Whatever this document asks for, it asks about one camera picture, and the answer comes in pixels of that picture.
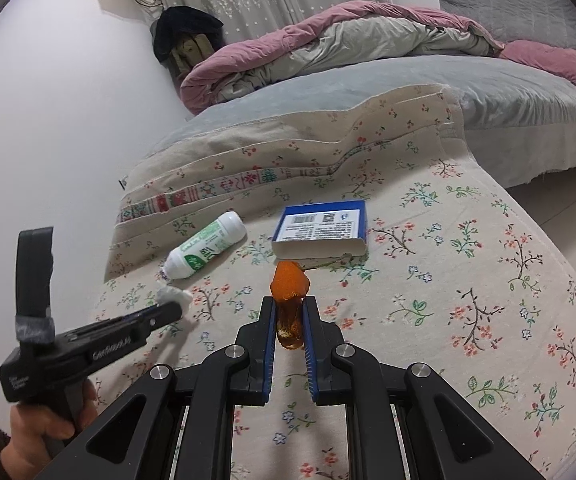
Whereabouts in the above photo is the bed with grey sheet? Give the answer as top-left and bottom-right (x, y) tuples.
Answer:
(145, 55), (576, 191)

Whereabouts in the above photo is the black garment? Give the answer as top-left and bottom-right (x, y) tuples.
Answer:
(153, 6), (225, 65)

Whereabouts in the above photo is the white green bottle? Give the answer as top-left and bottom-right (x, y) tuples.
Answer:
(160, 211), (247, 282)

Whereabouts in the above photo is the blue white box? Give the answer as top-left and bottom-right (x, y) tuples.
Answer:
(271, 200), (369, 261)

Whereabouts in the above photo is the grey pillow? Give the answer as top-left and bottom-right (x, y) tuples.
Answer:
(434, 0), (576, 58)

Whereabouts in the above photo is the tan bag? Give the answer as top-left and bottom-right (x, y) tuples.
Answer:
(168, 32), (219, 81)

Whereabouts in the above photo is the pink grey quilt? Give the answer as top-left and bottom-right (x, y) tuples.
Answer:
(180, 1), (506, 115)

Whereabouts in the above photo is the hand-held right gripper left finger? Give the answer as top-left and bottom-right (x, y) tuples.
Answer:
(33, 296), (279, 480)

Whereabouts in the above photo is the pink pillow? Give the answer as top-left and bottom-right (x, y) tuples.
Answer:
(498, 40), (576, 90)

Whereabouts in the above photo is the white tissue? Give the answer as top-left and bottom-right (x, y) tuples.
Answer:
(155, 282), (192, 318)

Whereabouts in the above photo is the person's left hand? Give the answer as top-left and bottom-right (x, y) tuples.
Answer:
(0, 379), (101, 480)

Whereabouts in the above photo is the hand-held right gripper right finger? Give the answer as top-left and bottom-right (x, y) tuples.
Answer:
(303, 296), (543, 480)

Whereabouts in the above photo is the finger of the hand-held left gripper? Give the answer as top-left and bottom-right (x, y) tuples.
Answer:
(75, 307), (165, 339)
(139, 301), (185, 336)

